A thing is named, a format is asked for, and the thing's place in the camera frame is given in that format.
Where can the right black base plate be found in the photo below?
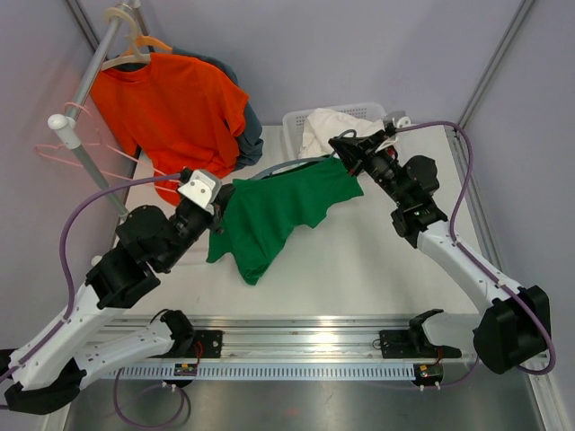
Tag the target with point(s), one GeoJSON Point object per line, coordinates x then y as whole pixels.
{"type": "Point", "coordinates": [397, 344]}

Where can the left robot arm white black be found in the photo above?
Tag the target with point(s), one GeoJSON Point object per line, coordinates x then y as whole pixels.
{"type": "Point", "coordinates": [50, 371]}

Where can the white slotted cable duct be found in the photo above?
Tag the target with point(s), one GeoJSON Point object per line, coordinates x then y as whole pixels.
{"type": "Point", "coordinates": [214, 371]}

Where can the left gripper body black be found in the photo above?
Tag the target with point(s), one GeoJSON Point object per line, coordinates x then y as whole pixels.
{"type": "Point", "coordinates": [216, 215]}

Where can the aluminium mounting rail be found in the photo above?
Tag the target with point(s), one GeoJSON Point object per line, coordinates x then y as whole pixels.
{"type": "Point", "coordinates": [320, 339]}

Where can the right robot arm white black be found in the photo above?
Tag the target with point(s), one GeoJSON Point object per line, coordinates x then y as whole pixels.
{"type": "Point", "coordinates": [513, 323]}

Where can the green t shirt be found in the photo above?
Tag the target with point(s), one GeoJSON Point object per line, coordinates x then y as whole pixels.
{"type": "Point", "coordinates": [262, 214]}

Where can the blue hanger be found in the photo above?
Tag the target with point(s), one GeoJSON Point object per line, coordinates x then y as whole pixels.
{"type": "Point", "coordinates": [289, 164]}

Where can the orange t shirt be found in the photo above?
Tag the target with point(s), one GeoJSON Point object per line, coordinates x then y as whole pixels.
{"type": "Point", "coordinates": [182, 112]}

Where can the white metal clothes rack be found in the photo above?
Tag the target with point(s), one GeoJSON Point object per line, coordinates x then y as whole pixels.
{"type": "Point", "coordinates": [93, 235]}

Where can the white plastic basket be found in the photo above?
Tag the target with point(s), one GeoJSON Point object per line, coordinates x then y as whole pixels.
{"type": "Point", "coordinates": [293, 122]}

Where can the blue grey t shirt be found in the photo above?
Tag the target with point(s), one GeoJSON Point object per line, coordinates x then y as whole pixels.
{"type": "Point", "coordinates": [249, 142]}

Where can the white t shirt red print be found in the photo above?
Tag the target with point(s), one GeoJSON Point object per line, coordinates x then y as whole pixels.
{"type": "Point", "coordinates": [323, 124]}

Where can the orange hanger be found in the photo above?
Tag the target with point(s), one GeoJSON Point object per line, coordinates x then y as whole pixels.
{"type": "Point", "coordinates": [149, 41]}

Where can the pink wire hanger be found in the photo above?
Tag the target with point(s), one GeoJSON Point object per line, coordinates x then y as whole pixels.
{"type": "Point", "coordinates": [72, 150]}

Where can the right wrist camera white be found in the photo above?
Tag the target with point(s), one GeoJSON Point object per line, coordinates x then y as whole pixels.
{"type": "Point", "coordinates": [395, 120]}

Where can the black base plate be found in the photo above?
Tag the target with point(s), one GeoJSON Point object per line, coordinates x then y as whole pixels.
{"type": "Point", "coordinates": [397, 344]}
{"type": "Point", "coordinates": [207, 344]}

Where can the beige hanger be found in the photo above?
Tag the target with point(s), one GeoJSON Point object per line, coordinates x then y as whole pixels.
{"type": "Point", "coordinates": [123, 13]}

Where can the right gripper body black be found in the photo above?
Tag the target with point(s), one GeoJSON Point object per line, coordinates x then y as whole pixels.
{"type": "Point", "coordinates": [375, 157]}

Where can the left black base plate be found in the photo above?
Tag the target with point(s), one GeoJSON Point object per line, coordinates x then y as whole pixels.
{"type": "Point", "coordinates": [207, 344]}

